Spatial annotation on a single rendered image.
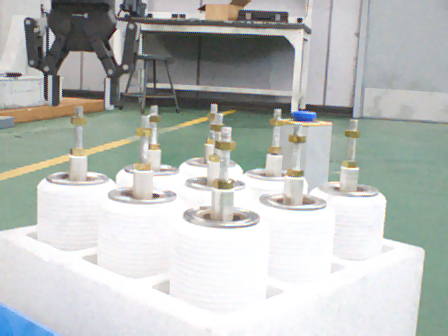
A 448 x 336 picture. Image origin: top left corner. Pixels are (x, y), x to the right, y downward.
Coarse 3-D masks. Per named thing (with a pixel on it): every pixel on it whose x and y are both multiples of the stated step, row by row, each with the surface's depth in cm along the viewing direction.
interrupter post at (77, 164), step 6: (72, 156) 75; (78, 156) 75; (84, 156) 75; (72, 162) 75; (78, 162) 75; (84, 162) 75; (72, 168) 75; (78, 168) 75; (84, 168) 75; (72, 174) 75; (78, 174) 75; (84, 174) 75; (72, 180) 75; (78, 180) 75; (84, 180) 75
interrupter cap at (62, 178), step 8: (48, 176) 75; (56, 176) 76; (64, 176) 77; (88, 176) 78; (96, 176) 77; (104, 176) 77; (64, 184) 72; (72, 184) 72; (80, 184) 72; (88, 184) 73; (96, 184) 73
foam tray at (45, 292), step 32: (0, 256) 75; (32, 256) 70; (64, 256) 69; (96, 256) 71; (384, 256) 75; (416, 256) 78; (0, 288) 76; (32, 288) 71; (64, 288) 66; (96, 288) 62; (128, 288) 60; (160, 288) 63; (288, 288) 62; (320, 288) 63; (352, 288) 66; (384, 288) 72; (416, 288) 79; (64, 320) 67; (96, 320) 63; (128, 320) 59; (160, 320) 56; (192, 320) 54; (224, 320) 54; (256, 320) 54; (288, 320) 58; (320, 320) 62; (352, 320) 67; (384, 320) 73; (416, 320) 81
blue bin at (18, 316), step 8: (0, 304) 69; (0, 312) 69; (8, 312) 68; (16, 312) 68; (0, 320) 70; (8, 320) 68; (16, 320) 67; (24, 320) 66; (32, 320) 66; (0, 328) 70; (8, 328) 68; (16, 328) 67; (24, 328) 66; (32, 328) 65; (40, 328) 64; (48, 328) 64
